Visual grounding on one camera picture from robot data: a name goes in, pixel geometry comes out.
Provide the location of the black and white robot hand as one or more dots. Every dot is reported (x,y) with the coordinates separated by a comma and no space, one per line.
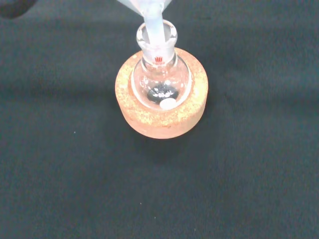
(11,7)

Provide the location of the glass round-bottom flask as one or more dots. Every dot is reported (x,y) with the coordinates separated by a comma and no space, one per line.
(159,74)

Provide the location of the black table cloth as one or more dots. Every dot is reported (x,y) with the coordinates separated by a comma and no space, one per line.
(74,186)

